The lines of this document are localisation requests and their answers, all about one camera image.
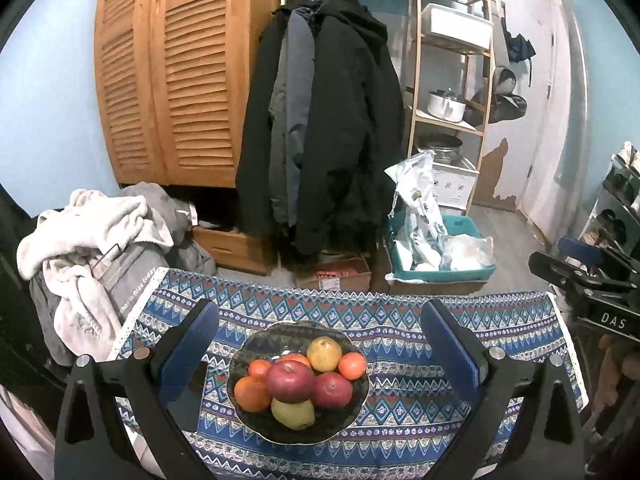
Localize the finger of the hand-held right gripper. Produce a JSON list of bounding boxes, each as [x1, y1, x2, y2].
[[557, 236, 640, 282], [528, 252, 635, 298]]

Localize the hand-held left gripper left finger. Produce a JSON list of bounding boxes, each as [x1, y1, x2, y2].
[[54, 299, 222, 480]]

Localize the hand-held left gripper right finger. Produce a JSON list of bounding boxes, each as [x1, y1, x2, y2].
[[420, 299, 585, 480]]

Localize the large orange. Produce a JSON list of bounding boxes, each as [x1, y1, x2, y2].
[[234, 376, 273, 413]]

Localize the red apple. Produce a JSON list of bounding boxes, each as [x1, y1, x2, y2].
[[265, 360, 317, 403], [312, 371, 354, 410]]

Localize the yellow apple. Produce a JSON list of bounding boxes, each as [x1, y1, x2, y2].
[[271, 396, 317, 431]]

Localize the yellow-green pear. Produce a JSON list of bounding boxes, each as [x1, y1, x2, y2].
[[306, 336, 344, 372]]

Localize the dark glass scalloped bowl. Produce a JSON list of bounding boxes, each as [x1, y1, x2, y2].
[[226, 321, 371, 445]]

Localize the person's right hand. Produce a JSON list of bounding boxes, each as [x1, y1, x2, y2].
[[594, 332, 640, 411]]

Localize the blue patterned tablecloth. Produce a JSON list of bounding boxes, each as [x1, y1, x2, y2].
[[105, 267, 588, 480]]

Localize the grey shoe rack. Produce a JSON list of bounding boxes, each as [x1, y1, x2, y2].
[[577, 152, 640, 256]]

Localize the teal plastic basket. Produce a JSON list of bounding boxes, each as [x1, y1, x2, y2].
[[385, 212, 497, 283]]

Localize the clear plastic bag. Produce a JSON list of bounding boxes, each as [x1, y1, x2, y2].
[[440, 235, 496, 272]]

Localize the wooden drawer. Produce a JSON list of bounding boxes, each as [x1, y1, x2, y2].
[[192, 225, 276, 276]]

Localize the pile of white grey laundry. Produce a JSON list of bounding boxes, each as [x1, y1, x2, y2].
[[30, 182, 218, 366]]

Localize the cardboard box with red label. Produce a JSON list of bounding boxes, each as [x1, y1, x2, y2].
[[292, 255, 373, 292]]

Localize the grey vertical panel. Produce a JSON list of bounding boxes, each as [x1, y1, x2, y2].
[[552, 0, 591, 233]]

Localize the white door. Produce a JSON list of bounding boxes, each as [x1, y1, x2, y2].
[[492, 0, 558, 211]]

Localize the white printed plastic bag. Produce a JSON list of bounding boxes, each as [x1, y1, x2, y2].
[[384, 149, 451, 271]]

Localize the steel pot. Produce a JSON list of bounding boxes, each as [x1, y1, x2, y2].
[[417, 133, 465, 165]]

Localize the dark hanging bags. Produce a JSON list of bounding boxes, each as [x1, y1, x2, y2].
[[470, 67, 528, 126]]

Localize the white fleece blanket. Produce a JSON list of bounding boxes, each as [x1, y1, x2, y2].
[[16, 189, 175, 356]]

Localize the pink cloth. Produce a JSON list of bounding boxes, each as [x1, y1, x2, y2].
[[0, 385, 58, 480]]

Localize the white cooking pot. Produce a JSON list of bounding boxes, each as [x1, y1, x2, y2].
[[426, 89, 471, 123]]

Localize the black jacket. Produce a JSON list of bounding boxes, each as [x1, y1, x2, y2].
[[236, 5, 291, 233]]

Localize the wooden shelf rack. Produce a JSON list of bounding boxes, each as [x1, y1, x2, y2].
[[406, 0, 501, 211]]

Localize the white storage box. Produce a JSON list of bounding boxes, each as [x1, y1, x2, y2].
[[421, 2, 493, 51]]

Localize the wooden louvered wardrobe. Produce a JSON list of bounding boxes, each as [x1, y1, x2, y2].
[[94, 0, 281, 191]]

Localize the grey jacket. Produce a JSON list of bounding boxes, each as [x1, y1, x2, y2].
[[268, 7, 321, 226]]

